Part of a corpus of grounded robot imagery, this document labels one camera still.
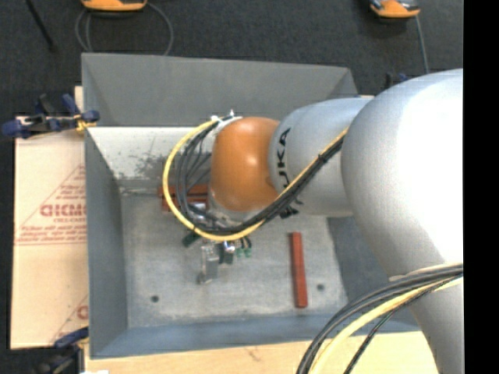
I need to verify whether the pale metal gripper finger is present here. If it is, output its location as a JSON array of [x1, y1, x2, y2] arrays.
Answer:
[[207, 246, 220, 281], [196, 245, 210, 286]]

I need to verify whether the grey metal bin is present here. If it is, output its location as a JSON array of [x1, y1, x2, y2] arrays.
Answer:
[[80, 52, 424, 360]]

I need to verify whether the red-brown flat block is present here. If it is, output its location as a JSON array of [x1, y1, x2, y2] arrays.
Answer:
[[288, 231, 310, 309], [157, 184, 210, 213]]

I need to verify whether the brown cardboard board, red print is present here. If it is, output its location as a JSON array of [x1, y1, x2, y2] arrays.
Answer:
[[9, 85, 90, 351]]

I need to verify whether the black cylinder on white bracket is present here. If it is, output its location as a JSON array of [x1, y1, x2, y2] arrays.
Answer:
[[218, 241, 236, 266]]

